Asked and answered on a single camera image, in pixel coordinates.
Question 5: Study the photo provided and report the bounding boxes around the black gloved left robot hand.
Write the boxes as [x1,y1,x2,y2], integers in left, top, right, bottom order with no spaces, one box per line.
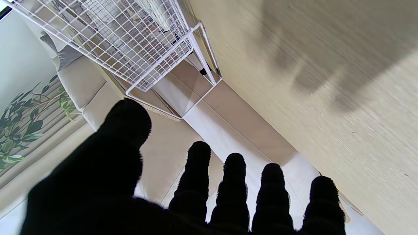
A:
[21,98,346,235]

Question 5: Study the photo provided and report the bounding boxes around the white wire mesh drawer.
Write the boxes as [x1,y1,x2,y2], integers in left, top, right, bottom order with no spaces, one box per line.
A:
[0,0,204,92]

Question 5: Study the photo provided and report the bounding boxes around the cream round-key keyboard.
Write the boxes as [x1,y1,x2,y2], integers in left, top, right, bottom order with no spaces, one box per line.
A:
[136,0,175,32]

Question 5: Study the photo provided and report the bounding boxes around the beige pleated curtain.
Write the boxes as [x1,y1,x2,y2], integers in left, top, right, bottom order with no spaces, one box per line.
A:
[0,83,96,191]

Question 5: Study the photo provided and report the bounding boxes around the beige fabric sofa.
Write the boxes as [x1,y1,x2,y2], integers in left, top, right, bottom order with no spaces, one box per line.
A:
[0,33,327,235]

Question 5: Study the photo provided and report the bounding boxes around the tall green leafy plant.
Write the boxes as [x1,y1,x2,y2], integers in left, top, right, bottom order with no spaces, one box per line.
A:
[0,74,83,170]

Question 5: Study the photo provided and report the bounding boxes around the grey sofa cushion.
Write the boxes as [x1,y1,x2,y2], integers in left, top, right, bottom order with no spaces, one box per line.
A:
[40,32,85,71]

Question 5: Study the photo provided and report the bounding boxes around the wooden-topped tabletop organizer frame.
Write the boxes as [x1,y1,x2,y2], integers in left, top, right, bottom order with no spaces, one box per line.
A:
[124,21,224,122]

